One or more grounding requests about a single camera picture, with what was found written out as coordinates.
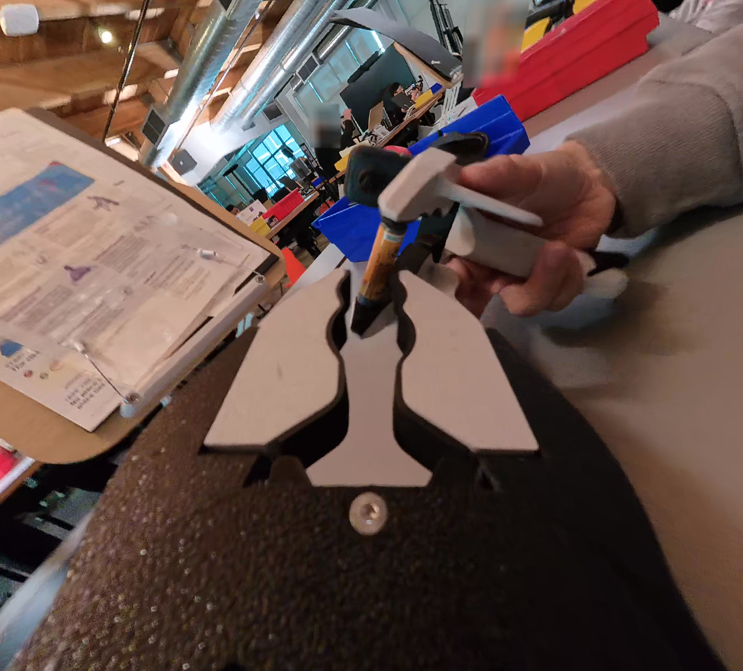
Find grey leaning board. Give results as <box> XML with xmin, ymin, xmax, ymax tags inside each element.
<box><xmin>330</xmin><ymin>8</ymin><xmax>462</xmax><ymax>80</ymax></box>

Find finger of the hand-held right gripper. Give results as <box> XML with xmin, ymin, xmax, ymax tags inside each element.
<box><xmin>347</xmin><ymin>146</ymin><xmax>544</xmax><ymax>228</ymax></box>
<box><xmin>350</xmin><ymin>299</ymin><xmax>402</xmax><ymax>337</ymax></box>

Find red box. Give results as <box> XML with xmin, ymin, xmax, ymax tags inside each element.
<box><xmin>0</xmin><ymin>445</ymin><xmax>36</xmax><ymax>495</ymax></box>

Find blue plastic bin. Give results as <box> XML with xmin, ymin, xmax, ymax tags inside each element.
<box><xmin>312</xmin><ymin>95</ymin><xmax>530</xmax><ymax>263</ymax></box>

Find white ceiling sensor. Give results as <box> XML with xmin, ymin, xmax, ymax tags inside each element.
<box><xmin>0</xmin><ymin>4</ymin><xmax>40</xmax><ymax>36</ymax></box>

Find grey desk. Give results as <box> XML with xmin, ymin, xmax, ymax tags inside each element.
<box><xmin>313</xmin><ymin>15</ymin><xmax>743</xmax><ymax>671</ymax></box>

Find person's right hand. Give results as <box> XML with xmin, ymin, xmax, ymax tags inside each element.
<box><xmin>450</xmin><ymin>140</ymin><xmax>619</xmax><ymax>317</ymax></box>

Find orange battery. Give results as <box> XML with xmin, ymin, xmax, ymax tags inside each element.
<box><xmin>351</xmin><ymin>219</ymin><xmax>407</xmax><ymax>335</ymax></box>

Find wooden document stand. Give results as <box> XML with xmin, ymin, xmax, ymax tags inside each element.
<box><xmin>0</xmin><ymin>107</ymin><xmax>289</xmax><ymax>466</ymax></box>

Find small red plastic bin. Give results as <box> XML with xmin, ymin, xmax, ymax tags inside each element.
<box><xmin>262</xmin><ymin>190</ymin><xmax>304</xmax><ymax>222</ymax></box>

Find large red plastic bin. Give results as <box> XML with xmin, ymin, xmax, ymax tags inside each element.
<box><xmin>473</xmin><ymin>0</ymin><xmax>659</xmax><ymax>122</ymax></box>

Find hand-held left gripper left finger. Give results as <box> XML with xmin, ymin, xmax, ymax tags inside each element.
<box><xmin>203</xmin><ymin>268</ymin><xmax>353</xmax><ymax>457</ymax></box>

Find silver ventilation duct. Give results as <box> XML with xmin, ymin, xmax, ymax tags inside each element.
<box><xmin>221</xmin><ymin>0</ymin><xmax>430</xmax><ymax>129</ymax></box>
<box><xmin>145</xmin><ymin>0</ymin><xmax>314</xmax><ymax>161</ymax></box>

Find printed paper sheets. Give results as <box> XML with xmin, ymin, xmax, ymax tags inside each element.
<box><xmin>0</xmin><ymin>109</ymin><xmax>275</xmax><ymax>433</ymax></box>

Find black hanging rod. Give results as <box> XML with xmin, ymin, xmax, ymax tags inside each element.
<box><xmin>103</xmin><ymin>0</ymin><xmax>173</xmax><ymax>141</ymax></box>

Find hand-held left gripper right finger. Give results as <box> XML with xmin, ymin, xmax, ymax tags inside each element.
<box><xmin>392</xmin><ymin>271</ymin><xmax>541</xmax><ymax>456</ymax></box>

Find black monitor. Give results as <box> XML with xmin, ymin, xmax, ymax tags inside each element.
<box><xmin>339</xmin><ymin>47</ymin><xmax>419</xmax><ymax>115</ymax></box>

